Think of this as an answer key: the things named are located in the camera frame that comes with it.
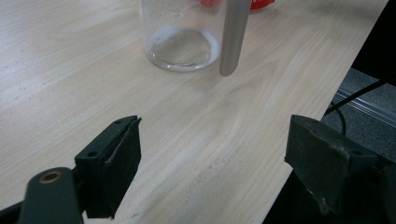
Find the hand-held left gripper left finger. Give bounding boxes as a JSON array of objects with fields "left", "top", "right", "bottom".
[{"left": 74, "top": 115, "right": 143, "bottom": 219}]

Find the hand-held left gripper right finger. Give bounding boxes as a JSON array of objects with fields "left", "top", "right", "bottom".
[{"left": 284, "top": 114, "right": 396, "bottom": 218}]

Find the white powder packet pink print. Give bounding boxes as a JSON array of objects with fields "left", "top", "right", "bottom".
[{"left": 199, "top": 0, "right": 276, "bottom": 10}]

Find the clear glass jar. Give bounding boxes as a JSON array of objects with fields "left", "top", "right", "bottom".
[{"left": 139, "top": 0, "right": 226, "bottom": 73}]

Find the black floor cable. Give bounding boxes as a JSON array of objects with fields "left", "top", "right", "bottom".
[{"left": 323, "top": 77, "right": 396, "bottom": 136}]

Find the aluminium floor rail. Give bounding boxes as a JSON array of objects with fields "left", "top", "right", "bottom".
[{"left": 334, "top": 88, "right": 396, "bottom": 127}]

